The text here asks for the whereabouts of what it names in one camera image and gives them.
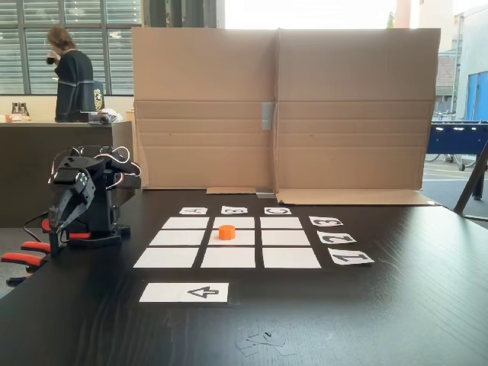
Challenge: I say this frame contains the paper sheet number 1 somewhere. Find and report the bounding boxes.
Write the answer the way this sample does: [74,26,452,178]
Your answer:
[327,249,375,267]

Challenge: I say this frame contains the grey duct tape strip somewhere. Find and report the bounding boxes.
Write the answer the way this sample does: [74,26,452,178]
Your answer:
[261,101,275,130]

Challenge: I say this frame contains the orange clamp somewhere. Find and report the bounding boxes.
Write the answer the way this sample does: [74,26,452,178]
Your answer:
[21,219,53,255]
[0,232,92,287]

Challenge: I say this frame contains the paper sheet number 3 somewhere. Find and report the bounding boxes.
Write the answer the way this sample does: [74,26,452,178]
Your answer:
[308,216,344,228]

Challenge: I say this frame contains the white nine-square grid sheet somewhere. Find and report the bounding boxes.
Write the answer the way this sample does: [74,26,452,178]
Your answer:
[132,215,323,270]

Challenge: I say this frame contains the black cable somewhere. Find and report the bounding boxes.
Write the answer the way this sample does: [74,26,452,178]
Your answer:
[22,212,50,245]

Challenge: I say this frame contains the standing person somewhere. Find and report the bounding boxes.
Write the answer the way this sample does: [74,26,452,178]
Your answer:
[46,24,95,124]

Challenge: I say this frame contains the clear tape scraps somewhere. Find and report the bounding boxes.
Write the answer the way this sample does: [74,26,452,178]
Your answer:
[234,329,298,358]

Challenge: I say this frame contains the arrow paper sheet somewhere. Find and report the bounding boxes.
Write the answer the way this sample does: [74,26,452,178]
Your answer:
[139,281,230,304]

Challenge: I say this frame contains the paper sheet number 2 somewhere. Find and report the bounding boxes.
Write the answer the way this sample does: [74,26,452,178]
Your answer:
[316,230,358,245]

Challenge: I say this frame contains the brown cardboard screen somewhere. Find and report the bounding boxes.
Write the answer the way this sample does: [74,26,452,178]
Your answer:
[130,26,442,207]

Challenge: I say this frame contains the black slanted stand leg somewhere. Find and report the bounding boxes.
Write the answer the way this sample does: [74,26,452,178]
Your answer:
[453,140,488,222]

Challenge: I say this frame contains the blue foosball table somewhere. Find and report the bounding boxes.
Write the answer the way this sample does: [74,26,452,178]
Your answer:
[425,120,488,172]

